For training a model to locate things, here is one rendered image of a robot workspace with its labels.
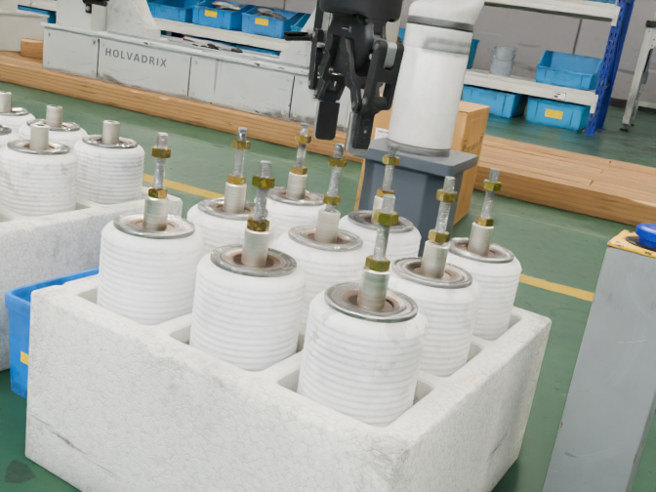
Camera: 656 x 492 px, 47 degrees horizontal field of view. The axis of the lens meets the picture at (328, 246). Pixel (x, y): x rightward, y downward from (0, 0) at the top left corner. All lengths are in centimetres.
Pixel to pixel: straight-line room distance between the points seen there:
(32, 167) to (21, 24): 319
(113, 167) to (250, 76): 187
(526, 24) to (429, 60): 798
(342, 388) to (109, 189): 58
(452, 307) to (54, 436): 40
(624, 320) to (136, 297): 43
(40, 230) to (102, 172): 15
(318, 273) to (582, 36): 828
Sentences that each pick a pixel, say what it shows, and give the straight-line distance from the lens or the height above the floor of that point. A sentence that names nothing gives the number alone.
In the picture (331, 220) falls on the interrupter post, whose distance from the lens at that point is 75.
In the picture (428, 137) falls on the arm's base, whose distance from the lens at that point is 107.
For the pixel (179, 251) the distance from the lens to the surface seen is 70.
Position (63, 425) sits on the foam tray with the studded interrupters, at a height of 6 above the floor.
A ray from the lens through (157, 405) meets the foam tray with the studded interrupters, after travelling 68.
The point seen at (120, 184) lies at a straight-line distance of 109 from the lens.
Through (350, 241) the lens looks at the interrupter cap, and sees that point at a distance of 76.
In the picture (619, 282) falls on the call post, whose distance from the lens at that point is 70.
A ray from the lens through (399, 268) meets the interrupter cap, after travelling 70.
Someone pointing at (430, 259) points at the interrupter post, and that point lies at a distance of 70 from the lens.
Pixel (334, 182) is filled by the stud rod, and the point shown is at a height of 31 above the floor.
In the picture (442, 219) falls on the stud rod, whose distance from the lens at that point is 69.
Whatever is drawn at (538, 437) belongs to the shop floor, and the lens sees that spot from 102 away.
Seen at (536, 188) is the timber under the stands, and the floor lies 5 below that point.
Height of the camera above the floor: 46
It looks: 17 degrees down
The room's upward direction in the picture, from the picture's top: 9 degrees clockwise
